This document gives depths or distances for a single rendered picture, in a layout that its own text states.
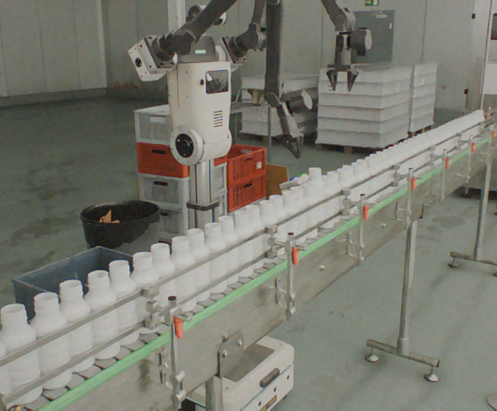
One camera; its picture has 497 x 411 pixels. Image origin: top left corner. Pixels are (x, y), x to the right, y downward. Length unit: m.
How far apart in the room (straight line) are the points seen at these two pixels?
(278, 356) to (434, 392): 0.78
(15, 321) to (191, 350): 0.44
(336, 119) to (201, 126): 6.16
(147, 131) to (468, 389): 2.54
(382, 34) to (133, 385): 11.34
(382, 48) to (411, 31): 0.65
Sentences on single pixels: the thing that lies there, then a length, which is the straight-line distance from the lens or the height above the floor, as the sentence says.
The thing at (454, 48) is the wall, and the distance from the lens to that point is 11.80.
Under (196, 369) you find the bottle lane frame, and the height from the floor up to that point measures 0.87.
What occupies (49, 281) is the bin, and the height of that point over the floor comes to 0.90.
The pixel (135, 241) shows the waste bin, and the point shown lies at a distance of 3.19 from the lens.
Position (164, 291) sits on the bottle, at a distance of 1.22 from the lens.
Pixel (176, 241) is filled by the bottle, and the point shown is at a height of 1.16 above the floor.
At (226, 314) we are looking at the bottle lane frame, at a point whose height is 0.96.
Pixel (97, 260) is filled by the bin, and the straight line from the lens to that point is 1.89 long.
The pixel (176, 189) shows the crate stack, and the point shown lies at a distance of 3.98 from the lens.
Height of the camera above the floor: 1.59
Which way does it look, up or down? 16 degrees down
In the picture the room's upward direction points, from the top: straight up
